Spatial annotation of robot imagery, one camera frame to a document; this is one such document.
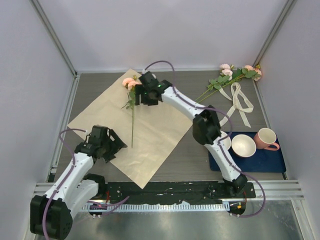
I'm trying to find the left white bowl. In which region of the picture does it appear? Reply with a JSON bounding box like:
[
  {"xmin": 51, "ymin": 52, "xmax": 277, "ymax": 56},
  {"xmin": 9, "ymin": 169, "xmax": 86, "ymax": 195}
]
[{"xmin": 220, "ymin": 131, "xmax": 232, "ymax": 150}]

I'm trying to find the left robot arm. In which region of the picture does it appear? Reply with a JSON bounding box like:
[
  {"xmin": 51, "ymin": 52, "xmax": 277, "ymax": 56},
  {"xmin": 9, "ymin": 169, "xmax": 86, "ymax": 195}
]
[{"xmin": 30, "ymin": 125, "xmax": 127, "ymax": 240}]

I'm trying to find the pink mug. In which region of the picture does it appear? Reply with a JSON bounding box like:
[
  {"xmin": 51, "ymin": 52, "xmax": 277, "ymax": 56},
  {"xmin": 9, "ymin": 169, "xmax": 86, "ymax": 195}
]
[{"xmin": 253, "ymin": 127, "xmax": 280, "ymax": 151}]

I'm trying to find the cream ribbon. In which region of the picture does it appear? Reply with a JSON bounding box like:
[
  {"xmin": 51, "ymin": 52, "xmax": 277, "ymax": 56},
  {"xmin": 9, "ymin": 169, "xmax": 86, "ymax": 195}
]
[{"xmin": 219, "ymin": 82, "xmax": 254, "ymax": 128}]

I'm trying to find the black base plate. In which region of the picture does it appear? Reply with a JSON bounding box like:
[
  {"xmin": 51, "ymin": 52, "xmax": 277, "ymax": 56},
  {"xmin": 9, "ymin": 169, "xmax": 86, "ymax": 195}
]
[{"xmin": 100, "ymin": 181, "xmax": 256, "ymax": 205}]

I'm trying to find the right white bowl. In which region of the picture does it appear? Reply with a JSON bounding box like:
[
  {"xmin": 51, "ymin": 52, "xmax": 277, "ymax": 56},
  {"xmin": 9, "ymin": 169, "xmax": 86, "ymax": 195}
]
[{"xmin": 231, "ymin": 134, "xmax": 257, "ymax": 158}]

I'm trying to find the light pink fake flower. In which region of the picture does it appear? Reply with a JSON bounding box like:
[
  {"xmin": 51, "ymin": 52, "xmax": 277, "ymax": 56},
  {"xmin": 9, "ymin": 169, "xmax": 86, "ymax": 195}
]
[{"xmin": 195, "ymin": 63, "xmax": 235, "ymax": 103}]

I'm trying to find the peach fake flower with buds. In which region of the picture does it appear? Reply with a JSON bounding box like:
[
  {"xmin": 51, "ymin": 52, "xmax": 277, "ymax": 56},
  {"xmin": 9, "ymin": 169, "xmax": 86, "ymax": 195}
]
[{"xmin": 199, "ymin": 65, "xmax": 263, "ymax": 103}]

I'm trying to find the dark blue mat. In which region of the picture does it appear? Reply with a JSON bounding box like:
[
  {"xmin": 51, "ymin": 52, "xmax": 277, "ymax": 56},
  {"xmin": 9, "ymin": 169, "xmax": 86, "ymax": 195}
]
[{"xmin": 208, "ymin": 131, "xmax": 287, "ymax": 173}]

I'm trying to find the white slotted cable duct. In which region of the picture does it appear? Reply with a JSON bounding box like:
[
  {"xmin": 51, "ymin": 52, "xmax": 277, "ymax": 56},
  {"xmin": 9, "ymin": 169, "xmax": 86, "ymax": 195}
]
[{"xmin": 82, "ymin": 202, "xmax": 231, "ymax": 213}]

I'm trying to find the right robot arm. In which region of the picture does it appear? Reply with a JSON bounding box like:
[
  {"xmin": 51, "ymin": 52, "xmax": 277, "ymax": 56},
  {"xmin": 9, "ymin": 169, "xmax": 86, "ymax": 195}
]
[{"xmin": 139, "ymin": 70, "xmax": 248, "ymax": 198}]

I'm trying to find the orange beige wrapping paper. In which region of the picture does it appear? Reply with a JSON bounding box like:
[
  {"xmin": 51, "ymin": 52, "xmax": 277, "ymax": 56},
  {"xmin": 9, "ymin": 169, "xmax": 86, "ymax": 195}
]
[{"xmin": 68, "ymin": 69, "xmax": 192, "ymax": 189}]

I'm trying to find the white bowl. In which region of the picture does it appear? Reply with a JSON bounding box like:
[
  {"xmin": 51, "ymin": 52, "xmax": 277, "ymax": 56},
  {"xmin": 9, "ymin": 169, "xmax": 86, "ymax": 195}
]
[
  {"xmin": 220, "ymin": 131, "xmax": 232, "ymax": 150},
  {"xmin": 231, "ymin": 134, "xmax": 257, "ymax": 158}
]

